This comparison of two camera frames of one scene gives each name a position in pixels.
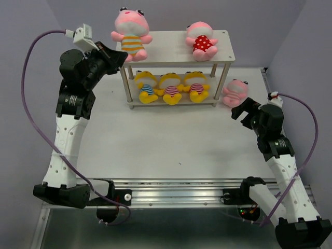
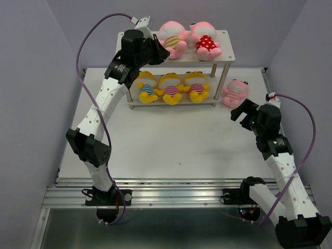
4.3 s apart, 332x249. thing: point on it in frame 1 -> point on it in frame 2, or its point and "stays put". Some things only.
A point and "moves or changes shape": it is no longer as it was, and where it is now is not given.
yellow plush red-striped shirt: x=195 y=82 stays put
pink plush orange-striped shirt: x=132 y=28 -> x=173 y=37
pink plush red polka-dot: x=199 y=35 moves or changes shape
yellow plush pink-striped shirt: x=169 y=83 stays put
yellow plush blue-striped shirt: x=146 y=81 stays put
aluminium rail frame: x=171 y=193 stays put
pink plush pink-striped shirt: x=235 y=92 stays put
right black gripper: x=249 y=105 stays put
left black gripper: x=115 y=58 -> x=161 y=53
